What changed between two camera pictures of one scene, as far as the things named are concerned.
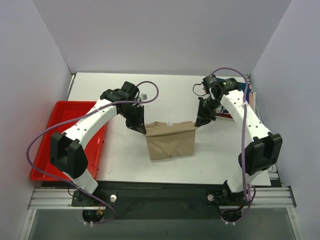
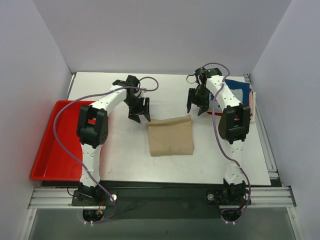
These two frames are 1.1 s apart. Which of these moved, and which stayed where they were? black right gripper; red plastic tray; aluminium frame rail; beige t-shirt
Moved: black right gripper; beige t-shirt
Stayed: red plastic tray; aluminium frame rail
